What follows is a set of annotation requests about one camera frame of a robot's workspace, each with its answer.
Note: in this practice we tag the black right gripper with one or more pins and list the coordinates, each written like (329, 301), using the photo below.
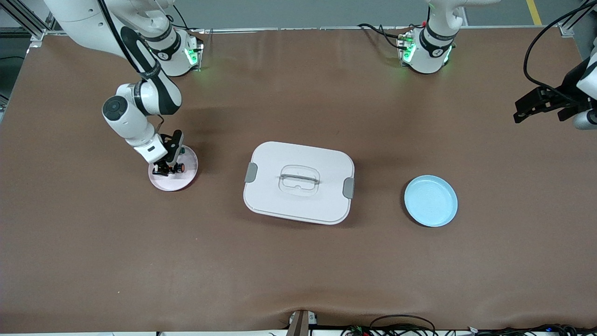
(163, 164)

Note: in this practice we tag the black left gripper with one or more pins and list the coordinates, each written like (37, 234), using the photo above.
(562, 89)

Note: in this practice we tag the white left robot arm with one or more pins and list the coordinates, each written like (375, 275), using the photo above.
(431, 56)

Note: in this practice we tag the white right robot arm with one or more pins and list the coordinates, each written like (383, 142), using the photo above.
(140, 98)

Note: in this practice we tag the pink round plate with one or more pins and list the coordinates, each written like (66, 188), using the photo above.
(175, 182)

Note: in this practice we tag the grey box latch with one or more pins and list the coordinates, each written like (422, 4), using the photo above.
(348, 188)
(251, 172)

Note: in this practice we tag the white lidded storage box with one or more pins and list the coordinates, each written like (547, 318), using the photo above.
(280, 205)

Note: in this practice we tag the light blue round plate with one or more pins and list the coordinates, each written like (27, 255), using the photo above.
(429, 205)

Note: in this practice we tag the aluminium frame profile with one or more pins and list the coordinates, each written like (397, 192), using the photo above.
(28, 21)
(576, 18)

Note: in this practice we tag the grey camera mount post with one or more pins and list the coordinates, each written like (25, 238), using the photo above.
(298, 324)

